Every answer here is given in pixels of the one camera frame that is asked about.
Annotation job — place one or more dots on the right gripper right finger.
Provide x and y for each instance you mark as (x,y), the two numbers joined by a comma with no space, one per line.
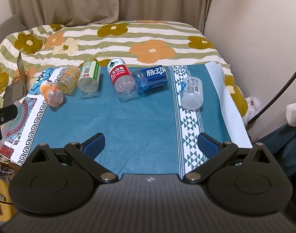
(218,155)

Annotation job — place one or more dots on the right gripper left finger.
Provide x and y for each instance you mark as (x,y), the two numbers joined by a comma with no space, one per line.
(85,153)

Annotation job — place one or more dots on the green label bottle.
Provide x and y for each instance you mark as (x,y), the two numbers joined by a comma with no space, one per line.
(90,76)

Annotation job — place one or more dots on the grey laptop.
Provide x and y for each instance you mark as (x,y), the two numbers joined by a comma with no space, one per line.
(18,89)

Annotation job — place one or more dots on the orange juice bottle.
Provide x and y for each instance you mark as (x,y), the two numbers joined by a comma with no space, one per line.
(51,93)

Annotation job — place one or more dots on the floral striped duvet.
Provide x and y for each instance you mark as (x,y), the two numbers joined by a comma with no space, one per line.
(138,43)

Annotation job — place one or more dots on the white frosted bottle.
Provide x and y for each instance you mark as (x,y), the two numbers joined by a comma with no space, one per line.
(191,93)

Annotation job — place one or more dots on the blue patterned tablecloth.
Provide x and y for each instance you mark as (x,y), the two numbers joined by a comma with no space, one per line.
(152,134)

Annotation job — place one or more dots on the yellow drink bottle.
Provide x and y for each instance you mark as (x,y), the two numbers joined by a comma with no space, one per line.
(68,81)

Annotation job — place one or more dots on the red label water bottle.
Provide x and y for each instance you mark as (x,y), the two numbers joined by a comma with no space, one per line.
(124,83)

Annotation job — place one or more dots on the grey headboard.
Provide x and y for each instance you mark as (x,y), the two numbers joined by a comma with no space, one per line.
(11,25)

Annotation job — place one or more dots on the blue label bottle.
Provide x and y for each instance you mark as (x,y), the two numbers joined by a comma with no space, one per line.
(150,78)

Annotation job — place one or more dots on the beige curtain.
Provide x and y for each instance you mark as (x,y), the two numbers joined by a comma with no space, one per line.
(82,12)

